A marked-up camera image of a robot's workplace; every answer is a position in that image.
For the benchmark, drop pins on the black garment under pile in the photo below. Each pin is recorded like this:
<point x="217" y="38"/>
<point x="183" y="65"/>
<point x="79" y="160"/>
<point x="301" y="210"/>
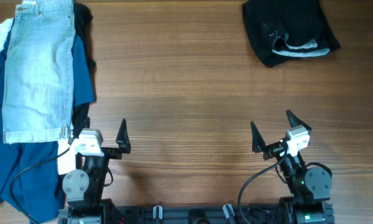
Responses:
<point x="83" y="93"/>

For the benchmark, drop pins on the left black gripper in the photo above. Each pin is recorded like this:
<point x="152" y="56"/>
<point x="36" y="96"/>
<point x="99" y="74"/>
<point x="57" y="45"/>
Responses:
<point x="123" y="140"/>

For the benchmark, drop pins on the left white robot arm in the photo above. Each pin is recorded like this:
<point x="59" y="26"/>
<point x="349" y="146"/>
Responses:
<point x="84" y="186"/>

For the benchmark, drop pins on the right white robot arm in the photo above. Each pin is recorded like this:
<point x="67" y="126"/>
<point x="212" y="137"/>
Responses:
<point x="309" y="184"/>

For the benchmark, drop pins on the dark blue t-shirt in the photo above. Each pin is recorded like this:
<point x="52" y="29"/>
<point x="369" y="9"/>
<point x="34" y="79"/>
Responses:
<point x="28" y="179"/>

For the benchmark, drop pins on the folded black clothes stack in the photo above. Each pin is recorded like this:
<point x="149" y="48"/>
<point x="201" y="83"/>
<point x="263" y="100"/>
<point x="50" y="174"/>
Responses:
<point x="281" y="30"/>

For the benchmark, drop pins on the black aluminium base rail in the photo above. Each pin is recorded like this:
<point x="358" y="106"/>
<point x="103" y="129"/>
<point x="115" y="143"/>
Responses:
<point x="195" y="214"/>

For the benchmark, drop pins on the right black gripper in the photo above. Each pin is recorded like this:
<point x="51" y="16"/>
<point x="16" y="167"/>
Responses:
<point x="275" y="149"/>

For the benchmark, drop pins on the light blue denim shorts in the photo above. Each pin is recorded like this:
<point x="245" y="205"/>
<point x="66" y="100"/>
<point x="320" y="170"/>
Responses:
<point x="38" y="80"/>

